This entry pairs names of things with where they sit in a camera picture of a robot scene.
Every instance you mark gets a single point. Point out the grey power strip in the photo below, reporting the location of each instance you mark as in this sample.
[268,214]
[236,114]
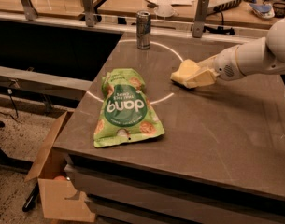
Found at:
[221,5]

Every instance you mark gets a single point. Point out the middle metal bracket post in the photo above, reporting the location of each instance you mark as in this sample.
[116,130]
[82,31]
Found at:
[89,13]

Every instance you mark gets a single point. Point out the white face mask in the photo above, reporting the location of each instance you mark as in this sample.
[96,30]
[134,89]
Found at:
[164,10]

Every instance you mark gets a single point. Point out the silver redbull can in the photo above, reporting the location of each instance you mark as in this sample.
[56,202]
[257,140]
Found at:
[143,24]

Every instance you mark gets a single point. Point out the yellow sponge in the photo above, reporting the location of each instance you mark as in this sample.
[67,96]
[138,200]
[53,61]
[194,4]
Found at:
[184,74]

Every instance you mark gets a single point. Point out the blue white object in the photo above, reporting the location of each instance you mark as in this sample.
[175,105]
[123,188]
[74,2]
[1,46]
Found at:
[263,11]

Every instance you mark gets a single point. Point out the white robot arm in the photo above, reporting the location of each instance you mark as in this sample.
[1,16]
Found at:
[261,56]

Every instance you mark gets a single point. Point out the green dang chips bag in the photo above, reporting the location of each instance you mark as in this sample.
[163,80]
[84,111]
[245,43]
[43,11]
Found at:
[126,114]

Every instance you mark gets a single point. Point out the open cardboard box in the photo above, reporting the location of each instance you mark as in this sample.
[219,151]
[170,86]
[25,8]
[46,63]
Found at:
[59,198]

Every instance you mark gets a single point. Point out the metal bracket post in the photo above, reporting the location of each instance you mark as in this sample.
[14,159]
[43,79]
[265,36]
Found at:
[29,10]
[199,18]
[89,13]

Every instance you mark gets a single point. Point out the orange ball in box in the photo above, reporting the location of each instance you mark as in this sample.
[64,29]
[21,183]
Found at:
[60,178]

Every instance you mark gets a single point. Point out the right metal bracket post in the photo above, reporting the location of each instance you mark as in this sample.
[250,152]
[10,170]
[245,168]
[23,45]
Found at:
[199,18]

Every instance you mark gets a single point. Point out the left metal bracket post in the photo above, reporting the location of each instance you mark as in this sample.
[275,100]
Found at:
[29,10]

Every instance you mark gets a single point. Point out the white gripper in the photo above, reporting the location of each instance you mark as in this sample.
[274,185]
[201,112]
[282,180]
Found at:
[226,63]

